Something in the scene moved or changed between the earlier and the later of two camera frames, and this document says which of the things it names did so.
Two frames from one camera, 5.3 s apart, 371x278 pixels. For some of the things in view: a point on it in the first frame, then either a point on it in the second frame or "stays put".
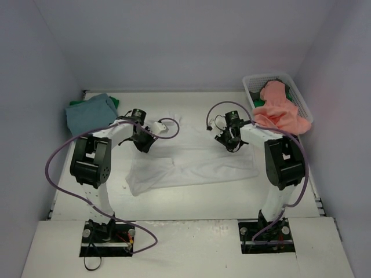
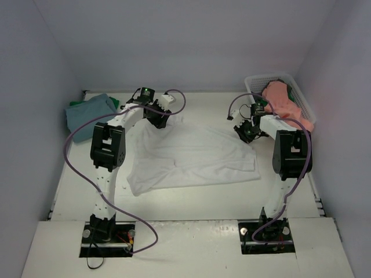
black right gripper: x=228 y=140 to x=246 y=132
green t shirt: x=115 y=102 stays put
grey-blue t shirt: x=98 y=112 stays put
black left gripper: x=144 y=142 to x=158 y=116
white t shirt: x=186 y=152 stays put
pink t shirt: x=278 y=113 stays put
